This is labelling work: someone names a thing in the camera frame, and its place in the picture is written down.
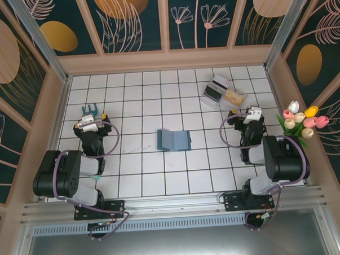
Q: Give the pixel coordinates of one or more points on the white card with red mark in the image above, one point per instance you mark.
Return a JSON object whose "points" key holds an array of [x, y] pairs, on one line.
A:
{"points": [[220, 81]]}

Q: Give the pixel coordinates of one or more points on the teal card holder wallet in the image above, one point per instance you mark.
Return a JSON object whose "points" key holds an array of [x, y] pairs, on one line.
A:
{"points": [[179, 141]]}

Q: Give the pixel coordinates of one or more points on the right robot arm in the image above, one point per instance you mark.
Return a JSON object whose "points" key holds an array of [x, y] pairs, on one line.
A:
{"points": [[287, 159]]}

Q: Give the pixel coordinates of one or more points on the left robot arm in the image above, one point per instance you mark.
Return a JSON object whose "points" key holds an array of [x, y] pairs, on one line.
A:
{"points": [[62, 171]]}

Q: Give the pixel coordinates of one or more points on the clear acrylic card stand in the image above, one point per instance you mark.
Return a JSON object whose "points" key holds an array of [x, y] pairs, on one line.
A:
{"points": [[211, 103]]}

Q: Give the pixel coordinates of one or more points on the black card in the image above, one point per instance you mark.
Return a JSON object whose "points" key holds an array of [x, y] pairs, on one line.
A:
{"points": [[212, 93]]}

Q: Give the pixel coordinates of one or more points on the light teal tube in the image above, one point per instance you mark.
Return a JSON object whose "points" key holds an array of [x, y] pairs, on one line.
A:
{"points": [[96, 178]]}

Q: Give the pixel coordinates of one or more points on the tulip bouquet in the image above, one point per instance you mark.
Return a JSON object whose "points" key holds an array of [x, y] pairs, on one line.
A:
{"points": [[299, 122]]}

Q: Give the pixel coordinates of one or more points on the grey metal sheet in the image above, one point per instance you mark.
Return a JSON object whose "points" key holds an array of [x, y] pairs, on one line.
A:
{"points": [[175, 246]]}

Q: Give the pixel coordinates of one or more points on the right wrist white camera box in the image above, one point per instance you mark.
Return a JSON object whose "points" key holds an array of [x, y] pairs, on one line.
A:
{"points": [[252, 115]]}

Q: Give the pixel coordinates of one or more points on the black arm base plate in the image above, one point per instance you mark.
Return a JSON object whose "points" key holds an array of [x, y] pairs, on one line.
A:
{"points": [[232, 202], [117, 207]]}

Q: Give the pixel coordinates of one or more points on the aluminium frame post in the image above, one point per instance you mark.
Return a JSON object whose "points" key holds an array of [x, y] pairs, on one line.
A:
{"points": [[38, 34], [290, 23]]}

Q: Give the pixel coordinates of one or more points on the aluminium rail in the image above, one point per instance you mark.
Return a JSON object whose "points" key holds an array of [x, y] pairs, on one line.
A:
{"points": [[173, 203]]}

